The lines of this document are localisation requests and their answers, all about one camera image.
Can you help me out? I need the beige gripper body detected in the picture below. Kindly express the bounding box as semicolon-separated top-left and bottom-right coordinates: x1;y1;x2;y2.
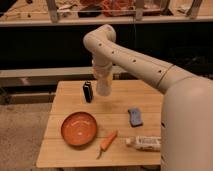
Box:
93;67;113;96

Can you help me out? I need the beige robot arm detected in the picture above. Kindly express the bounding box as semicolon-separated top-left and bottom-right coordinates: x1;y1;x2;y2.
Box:
83;24;213;171

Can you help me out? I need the black eraser block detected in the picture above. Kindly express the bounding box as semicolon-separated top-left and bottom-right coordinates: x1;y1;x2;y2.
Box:
83;81;93;103

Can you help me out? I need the orange ceramic bowl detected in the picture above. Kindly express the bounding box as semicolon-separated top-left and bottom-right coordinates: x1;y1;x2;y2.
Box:
61;112;98;147

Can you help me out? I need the blue sponge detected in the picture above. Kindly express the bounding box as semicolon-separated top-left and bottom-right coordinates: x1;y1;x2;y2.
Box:
128;108;143;127

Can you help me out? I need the wooden table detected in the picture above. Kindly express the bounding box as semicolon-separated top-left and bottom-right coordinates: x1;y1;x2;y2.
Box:
37;80;162;168

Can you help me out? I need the orange toy carrot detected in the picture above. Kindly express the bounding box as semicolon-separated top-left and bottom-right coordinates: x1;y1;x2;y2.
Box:
96;131;118;159

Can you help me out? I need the low wooden bench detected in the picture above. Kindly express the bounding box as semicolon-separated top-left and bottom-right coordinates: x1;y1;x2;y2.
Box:
0;67;93;87

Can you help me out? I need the white plastic bottle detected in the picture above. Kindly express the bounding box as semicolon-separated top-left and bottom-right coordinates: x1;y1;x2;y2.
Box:
125;136;161;152

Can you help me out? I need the wooden shelf with clutter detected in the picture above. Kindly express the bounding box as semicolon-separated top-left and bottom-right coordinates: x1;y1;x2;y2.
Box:
0;0;213;27

